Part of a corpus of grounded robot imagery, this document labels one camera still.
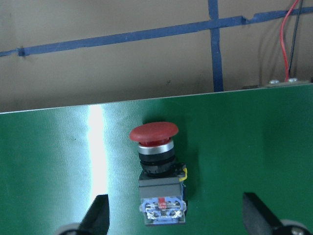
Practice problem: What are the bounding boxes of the green conveyor belt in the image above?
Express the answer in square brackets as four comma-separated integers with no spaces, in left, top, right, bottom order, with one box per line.
[0,84,313,235]

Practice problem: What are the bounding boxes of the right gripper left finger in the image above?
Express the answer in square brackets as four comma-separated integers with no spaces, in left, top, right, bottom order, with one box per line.
[78,194,110,235]

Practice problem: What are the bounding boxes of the red and black wires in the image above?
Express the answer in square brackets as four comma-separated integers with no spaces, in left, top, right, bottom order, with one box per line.
[280,0,305,83]

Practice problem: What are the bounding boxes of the red push button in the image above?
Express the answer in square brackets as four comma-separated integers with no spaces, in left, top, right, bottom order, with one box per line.
[129,121,188,226]

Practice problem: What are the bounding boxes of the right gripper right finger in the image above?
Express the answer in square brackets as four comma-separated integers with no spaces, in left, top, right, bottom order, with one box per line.
[243,192,283,235]

